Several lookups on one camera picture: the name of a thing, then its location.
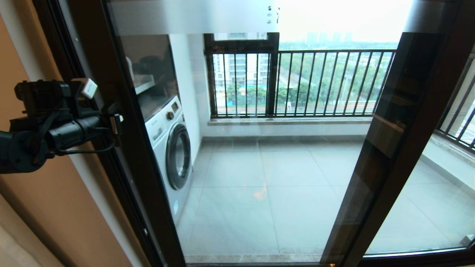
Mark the white shelf board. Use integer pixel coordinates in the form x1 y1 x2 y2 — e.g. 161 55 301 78
134 74 155 95

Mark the dark framed sliding glass door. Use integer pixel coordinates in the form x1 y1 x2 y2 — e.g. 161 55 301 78
69 0 469 267

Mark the grey stone window sill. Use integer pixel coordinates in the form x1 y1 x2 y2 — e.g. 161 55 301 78
208 117 373 126
423 133 475 164

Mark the white front-load washing machine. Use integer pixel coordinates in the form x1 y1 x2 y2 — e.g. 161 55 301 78
143 96 193 223

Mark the black metal balcony railing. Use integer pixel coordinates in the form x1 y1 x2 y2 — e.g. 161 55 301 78
436 56 475 151
212 49 397 117

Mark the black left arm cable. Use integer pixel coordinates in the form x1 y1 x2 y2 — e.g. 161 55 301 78
56 139 116 155

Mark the dark framed glass door panel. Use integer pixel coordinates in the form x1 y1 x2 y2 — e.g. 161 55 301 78
321 0 475 264

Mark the brown cabinet back panel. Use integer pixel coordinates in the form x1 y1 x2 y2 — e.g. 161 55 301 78
119 34 180 119

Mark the black window frame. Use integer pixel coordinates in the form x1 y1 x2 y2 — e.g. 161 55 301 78
203 33 281 117

